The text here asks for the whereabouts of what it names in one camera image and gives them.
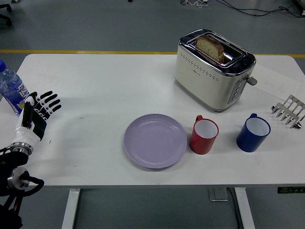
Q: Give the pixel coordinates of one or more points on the silver metal toast rack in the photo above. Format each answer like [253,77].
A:
[290,111]

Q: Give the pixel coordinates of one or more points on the purple plate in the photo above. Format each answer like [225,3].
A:
[155,140]

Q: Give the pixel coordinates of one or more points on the white paper sheet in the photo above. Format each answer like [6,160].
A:
[277,83]

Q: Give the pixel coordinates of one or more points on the black table control panel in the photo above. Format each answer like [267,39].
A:
[291,190]

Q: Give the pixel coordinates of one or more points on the white table leg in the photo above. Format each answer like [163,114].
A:
[244,210]
[70,210]

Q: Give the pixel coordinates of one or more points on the black office chair base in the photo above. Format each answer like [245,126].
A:
[5,14]

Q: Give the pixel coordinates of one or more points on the cream and chrome toaster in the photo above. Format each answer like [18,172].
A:
[212,76]

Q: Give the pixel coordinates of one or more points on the blue enamel mug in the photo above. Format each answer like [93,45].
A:
[252,136]

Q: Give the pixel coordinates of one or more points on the slice of brown bread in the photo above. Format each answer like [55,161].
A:
[210,48]

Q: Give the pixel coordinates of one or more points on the red enamel mug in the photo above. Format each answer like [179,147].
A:
[202,137]

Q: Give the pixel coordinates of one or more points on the grey floor socket plate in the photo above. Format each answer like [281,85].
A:
[218,194]

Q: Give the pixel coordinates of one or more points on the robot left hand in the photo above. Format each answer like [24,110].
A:
[35,117]

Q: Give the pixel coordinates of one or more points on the clear plastic water bottle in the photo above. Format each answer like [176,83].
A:
[12,90]

